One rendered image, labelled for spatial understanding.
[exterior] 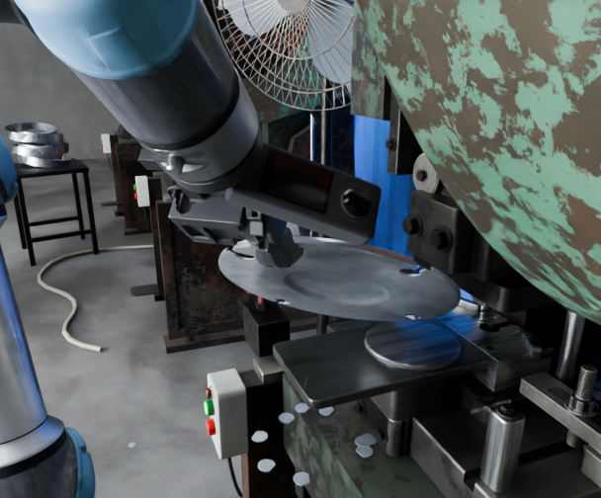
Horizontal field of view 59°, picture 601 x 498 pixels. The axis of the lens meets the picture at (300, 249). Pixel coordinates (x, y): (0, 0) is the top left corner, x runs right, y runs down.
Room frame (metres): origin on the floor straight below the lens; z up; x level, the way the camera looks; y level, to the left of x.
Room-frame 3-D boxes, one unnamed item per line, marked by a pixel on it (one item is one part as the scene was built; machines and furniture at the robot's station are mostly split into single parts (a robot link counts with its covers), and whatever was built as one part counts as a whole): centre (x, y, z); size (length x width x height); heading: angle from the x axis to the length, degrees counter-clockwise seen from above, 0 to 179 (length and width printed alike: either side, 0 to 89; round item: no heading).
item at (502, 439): (0.46, -0.21, 0.75); 0.03 x 0.03 x 0.10; 21
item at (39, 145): (3.21, 1.54, 0.40); 0.45 x 0.40 x 0.79; 33
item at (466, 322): (0.67, -0.26, 0.76); 0.15 x 0.09 x 0.05; 21
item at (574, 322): (0.61, -0.35, 0.80); 0.02 x 0.02 x 0.14
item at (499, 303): (0.67, -0.27, 0.86); 0.20 x 0.16 x 0.05; 21
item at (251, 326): (0.87, 0.06, 0.62); 0.10 x 0.06 x 0.20; 21
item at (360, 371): (0.60, -0.10, 0.72); 0.25 x 0.14 x 0.14; 111
